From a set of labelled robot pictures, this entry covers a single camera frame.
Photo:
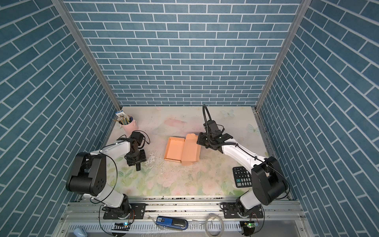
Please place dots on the pink pen cup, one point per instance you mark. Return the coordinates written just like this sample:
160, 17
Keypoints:
129, 128

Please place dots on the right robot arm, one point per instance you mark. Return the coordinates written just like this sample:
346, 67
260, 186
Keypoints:
266, 176

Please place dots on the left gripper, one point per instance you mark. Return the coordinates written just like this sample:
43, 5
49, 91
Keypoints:
132, 162

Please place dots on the black calculator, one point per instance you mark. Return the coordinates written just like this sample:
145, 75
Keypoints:
242, 177

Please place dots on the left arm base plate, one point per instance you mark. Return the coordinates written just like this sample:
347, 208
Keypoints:
130, 211

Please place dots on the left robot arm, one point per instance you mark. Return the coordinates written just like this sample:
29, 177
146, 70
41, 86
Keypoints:
88, 175

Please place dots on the pink paper box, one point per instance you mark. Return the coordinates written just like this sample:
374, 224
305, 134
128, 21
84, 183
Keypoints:
185, 151

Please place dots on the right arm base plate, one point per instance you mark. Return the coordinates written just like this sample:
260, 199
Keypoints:
232, 210

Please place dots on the blue handheld device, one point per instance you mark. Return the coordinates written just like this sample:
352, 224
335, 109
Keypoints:
171, 222

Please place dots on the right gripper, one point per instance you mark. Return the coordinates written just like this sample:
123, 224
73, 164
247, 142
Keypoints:
200, 140

